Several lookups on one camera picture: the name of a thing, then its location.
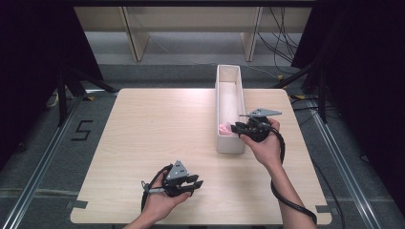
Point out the long white box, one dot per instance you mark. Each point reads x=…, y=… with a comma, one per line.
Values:
x=229, y=95

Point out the grey tape piece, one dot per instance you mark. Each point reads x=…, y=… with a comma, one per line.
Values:
x=323, y=209
x=76, y=204

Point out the person's left hand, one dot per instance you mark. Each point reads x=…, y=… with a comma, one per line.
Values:
x=162, y=205

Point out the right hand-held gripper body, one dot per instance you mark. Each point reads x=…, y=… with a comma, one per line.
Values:
x=258, y=130

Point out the black metal stand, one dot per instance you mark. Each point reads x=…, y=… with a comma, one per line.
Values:
x=62, y=95
x=322, y=101

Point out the pink sock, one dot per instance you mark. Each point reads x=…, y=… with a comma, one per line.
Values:
x=225, y=129

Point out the dark curtain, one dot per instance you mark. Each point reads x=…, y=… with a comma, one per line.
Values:
x=31, y=63
x=372, y=79

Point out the person's right hand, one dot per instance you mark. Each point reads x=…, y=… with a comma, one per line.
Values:
x=269, y=151

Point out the metal floor rail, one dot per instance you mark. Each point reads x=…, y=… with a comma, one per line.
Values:
x=41, y=171
x=344, y=165

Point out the black tape floor mark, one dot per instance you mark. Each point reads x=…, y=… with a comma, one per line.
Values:
x=82, y=130

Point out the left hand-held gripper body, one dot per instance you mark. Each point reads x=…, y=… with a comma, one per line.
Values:
x=176, y=183

